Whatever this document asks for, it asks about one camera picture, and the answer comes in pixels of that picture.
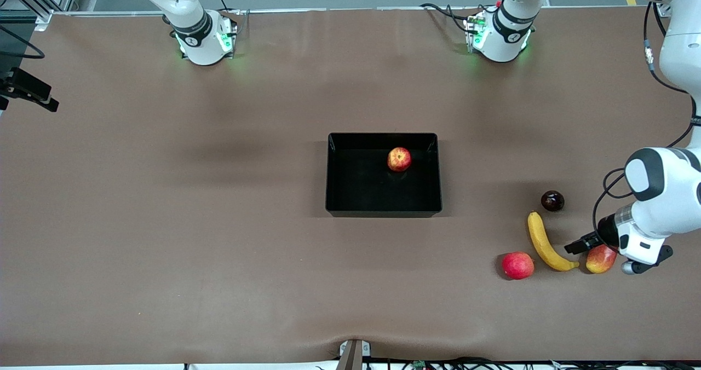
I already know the black plastic box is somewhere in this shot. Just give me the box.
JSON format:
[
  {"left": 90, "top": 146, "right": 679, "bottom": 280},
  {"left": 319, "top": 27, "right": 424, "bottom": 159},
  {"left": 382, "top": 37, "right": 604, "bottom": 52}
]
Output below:
[{"left": 325, "top": 132, "right": 443, "bottom": 218}]

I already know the red yellow mango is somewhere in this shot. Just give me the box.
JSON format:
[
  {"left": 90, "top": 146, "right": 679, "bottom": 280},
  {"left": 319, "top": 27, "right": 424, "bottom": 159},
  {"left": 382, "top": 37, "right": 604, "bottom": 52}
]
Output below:
[{"left": 585, "top": 244, "right": 618, "bottom": 274}]

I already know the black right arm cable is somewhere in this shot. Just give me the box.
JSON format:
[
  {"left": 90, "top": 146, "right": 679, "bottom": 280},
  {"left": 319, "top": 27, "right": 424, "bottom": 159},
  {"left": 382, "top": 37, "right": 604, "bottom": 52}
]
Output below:
[{"left": 0, "top": 25, "right": 45, "bottom": 60}]

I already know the dark purple plum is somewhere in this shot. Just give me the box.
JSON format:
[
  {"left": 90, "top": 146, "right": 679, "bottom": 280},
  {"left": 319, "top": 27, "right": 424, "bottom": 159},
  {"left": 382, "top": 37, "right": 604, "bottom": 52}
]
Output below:
[{"left": 541, "top": 190, "right": 565, "bottom": 212}]

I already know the yellow banana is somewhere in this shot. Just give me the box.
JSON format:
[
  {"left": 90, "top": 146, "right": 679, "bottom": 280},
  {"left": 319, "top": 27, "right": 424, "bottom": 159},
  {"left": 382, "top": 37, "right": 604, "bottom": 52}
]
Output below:
[{"left": 527, "top": 211, "right": 580, "bottom": 272}]

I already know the black left base cable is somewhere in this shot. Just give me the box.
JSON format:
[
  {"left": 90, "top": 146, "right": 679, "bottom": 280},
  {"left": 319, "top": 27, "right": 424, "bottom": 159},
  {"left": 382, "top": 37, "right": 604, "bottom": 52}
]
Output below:
[{"left": 420, "top": 2, "right": 496, "bottom": 34}]

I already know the brown table mat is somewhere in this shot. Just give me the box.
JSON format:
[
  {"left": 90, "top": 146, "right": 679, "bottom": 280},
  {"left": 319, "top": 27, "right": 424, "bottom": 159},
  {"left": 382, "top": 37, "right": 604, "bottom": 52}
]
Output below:
[{"left": 0, "top": 6, "right": 701, "bottom": 366}]

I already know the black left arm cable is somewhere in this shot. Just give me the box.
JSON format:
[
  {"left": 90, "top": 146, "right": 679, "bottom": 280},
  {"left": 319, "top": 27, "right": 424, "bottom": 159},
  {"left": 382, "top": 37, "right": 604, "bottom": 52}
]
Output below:
[{"left": 593, "top": 1, "right": 701, "bottom": 236}]

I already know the red yellow apple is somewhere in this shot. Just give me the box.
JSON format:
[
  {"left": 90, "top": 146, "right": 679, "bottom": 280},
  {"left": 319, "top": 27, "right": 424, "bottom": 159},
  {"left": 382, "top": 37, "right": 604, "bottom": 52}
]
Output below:
[{"left": 387, "top": 147, "right": 412, "bottom": 172}]

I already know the grey metal clamp bracket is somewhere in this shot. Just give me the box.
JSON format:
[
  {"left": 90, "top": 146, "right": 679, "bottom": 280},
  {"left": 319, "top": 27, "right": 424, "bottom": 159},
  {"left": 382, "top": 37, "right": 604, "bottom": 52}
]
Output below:
[{"left": 337, "top": 339, "right": 372, "bottom": 370}]

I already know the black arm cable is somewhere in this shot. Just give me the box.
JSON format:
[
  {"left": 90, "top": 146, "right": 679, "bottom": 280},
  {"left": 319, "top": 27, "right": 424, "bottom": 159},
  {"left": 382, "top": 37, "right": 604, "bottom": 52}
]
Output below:
[
  {"left": 0, "top": 25, "right": 45, "bottom": 60},
  {"left": 593, "top": 1, "right": 701, "bottom": 236}
]

